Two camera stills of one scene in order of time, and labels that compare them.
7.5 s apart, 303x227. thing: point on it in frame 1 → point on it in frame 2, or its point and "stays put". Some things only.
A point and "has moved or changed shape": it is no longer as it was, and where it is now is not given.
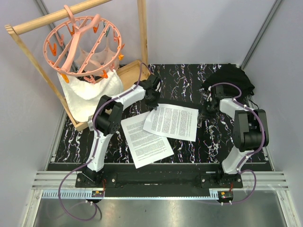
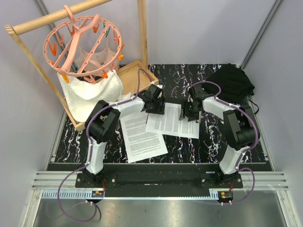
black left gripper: x=154 y=105 → x=160 y=109
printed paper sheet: x=175 y=121 stays put
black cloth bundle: x=231 y=73 stays put
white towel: x=83 y=97 stays put
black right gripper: x=204 y=115 → x=184 y=112
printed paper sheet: x=145 y=146 has moved or changed shape
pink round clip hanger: x=86 y=46 stays put
